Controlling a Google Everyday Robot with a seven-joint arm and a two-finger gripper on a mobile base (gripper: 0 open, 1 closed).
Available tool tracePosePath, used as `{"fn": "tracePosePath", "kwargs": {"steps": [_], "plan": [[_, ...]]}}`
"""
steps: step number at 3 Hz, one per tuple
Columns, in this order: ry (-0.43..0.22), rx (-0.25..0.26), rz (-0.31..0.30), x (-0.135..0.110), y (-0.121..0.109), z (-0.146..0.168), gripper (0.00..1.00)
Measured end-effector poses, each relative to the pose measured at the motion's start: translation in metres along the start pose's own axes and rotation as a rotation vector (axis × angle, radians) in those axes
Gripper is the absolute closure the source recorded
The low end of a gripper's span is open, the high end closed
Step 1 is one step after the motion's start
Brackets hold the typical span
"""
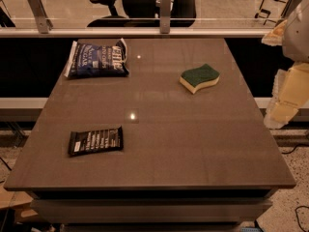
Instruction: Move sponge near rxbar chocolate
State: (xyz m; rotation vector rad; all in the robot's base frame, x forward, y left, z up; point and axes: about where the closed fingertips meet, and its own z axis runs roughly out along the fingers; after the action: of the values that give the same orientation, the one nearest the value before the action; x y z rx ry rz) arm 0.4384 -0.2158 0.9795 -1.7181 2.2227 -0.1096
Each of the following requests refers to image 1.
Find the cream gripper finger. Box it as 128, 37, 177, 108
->
264, 62, 309, 129
262, 20, 287, 46

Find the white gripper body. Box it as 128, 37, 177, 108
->
283, 0, 309, 62

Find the left metal rail bracket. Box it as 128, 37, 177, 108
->
27, 0, 53, 34

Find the middle metal rail bracket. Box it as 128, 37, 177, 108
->
159, 0, 171, 34

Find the metal rail bracket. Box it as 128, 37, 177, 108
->
281, 0, 302, 18
159, 0, 171, 34
27, 0, 53, 34

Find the yellow frame cart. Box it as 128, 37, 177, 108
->
255, 0, 291, 25

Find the black rxbar chocolate wrapper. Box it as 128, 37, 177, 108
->
68, 127, 124, 157

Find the blue kettle chips bag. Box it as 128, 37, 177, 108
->
64, 39, 129, 78

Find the green and yellow sponge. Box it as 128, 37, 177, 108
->
180, 64, 220, 94

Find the black office chair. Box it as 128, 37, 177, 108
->
88, 0, 196, 27

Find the black floor cable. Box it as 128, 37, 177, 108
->
281, 143, 309, 232

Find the right metal rail bracket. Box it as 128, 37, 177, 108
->
281, 0, 302, 18

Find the grey table drawer base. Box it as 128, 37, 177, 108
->
31, 198, 272, 232

